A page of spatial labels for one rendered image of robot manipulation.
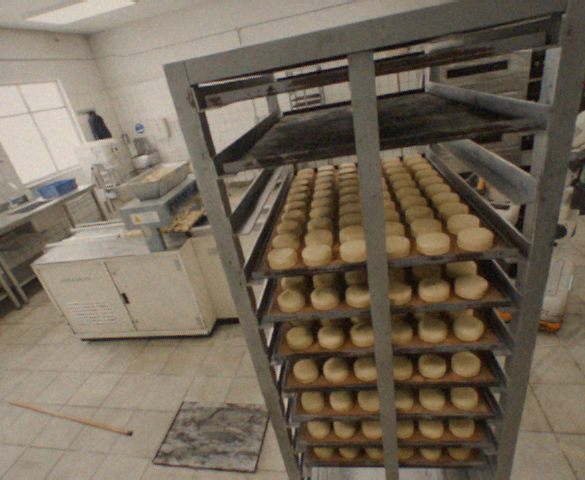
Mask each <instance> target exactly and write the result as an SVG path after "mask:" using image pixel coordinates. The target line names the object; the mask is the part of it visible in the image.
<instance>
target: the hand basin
mask: <svg viewBox="0 0 585 480"><path fill-rule="evenodd" d="M150 124H151V127H152V130H153V132H154V135H155V138H156V139H159V142H161V141H168V140H170V139H169V137H170V136H172V135H171V132H170V129H169V126H168V123H167V120H166V118H161V119H156V120H151V121H150ZM154 135H150V136H144V137H138V138H133V141H134V143H135V147H136V150H137V152H138V155H137V156H134V157H131V158H129V159H130V161H131V164H132V166H133V168H141V167H148V170H149V169H150V167H149V166H153V165H155V164H157V163H159V162H161V161H162V160H161V157H160V154H159V152H158V147H157V144H156V141H155V138H154ZM121 136H122V137H120V138H122V139H123V142H124V145H130V144H131V140H130V138H129V135H128V133H124V134H121ZM155 166H156V165H155Z"/></svg>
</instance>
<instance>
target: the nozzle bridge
mask: <svg viewBox="0 0 585 480"><path fill-rule="evenodd" d="M191 184H192V185H193V186H194V188H193V186H192V185H191ZM189 187H190V188H191V192H192V193H193V192H194V193H193V194H192V197H191V198H190V196H189V200H187V199H186V203H184V202H181V203H183V205H181V206H180V205H178V207H179V208H178V209H176V208H174V209H175V212H172V209H171V205H170V203H172V204H173V206H174V207H175V204H174V198H175V199H176V201H177V204H178V198H177V197H178V196H179V197H180V199H182V193H183V194H184V196H185V198H186V195H185V192H186V191H187V192H188V195H189V191H188V188H189ZM185 190H186V191H185ZM194 190H195V191H194ZM177 195H178V196H177ZM199 196H200V192H199V187H198V184H197V181H196V178H195V174H190V175H188V176H187V179H186V180H184V181H183V182H181V183H180V184H178V185H176V186H175V188H174V189H172V190H171V191H169V192H168V193H167V194H165V195H164V196H163V197H161V198H160V199H152V200H145V201H139V200H138V199H136V198H135V199H134V200H132V201H131V202H129V203H128V204H126V205H125V206H123V207H121V208H120V210H119V212H120V215H121V217H122V219H123V222H124V224H125V226H126V229H127V231H131V230H140V229H141V232H142V234H143V237H144V239H145V243H146V245H147V248H148V250H149V253H153V252H163V251H166V250H167V246H166V243H165V240H164V237H163V235H162V232H161V229H160V227H167V226H171V225H172V224H173V222H172V220H174V219H175V218H176V217H177V216H178V214H179V213H180V212H181V211H182V210H184V209H186V208H187V207H189V205H190V204H192V202H193V201H195V205H193V204H192V208H190V207H189V210H188V211H194V210H202V208H201V205H200V202H199V199H198V197H199ZM182 201H183V199H182Z"/></svg>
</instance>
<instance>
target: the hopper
mask: <svg viewBox="0 0 585 480"><path fill-rule="evenodd" d="M190 163H191V161H190V159H189V160H183V161H177V162H169V163H163V164H158V165H156V166H155V167H153V168H151V169H149V170H147V171H145V172H144V173H142V174H140V175H137V176H135V177H133V178H132V180H130V181H128V182H126V183H124V184H122V185H120V186H121V187H122V188H124V189H125V190H126V191H128V192H129V193H130V194H131V195H133V196H134V197H135V198H136V199H138V200H139V201H145V200H152V199H160V198H161V197H163V196H164V195H165V194H167V193H168V192H169V191H171V190H172V189H174V188H175V186H176V185H178V184H180V183H181V182H183V181H184V180H186V179H187V176H188V171H189V167H190ZM167 167H177V168H175V169H174V170H172V171H170V172H169V173H167V174H166V175H164V176H162V177H161V178H159V179H157V180H150V181H145V182H144V180H145V178H146V177H148V176H153V175H154V174H155V173H156V171H157V170H158V169H160V168H167ZM134 182H135V183H134ZM142 182H143V183H142Z"/></svg>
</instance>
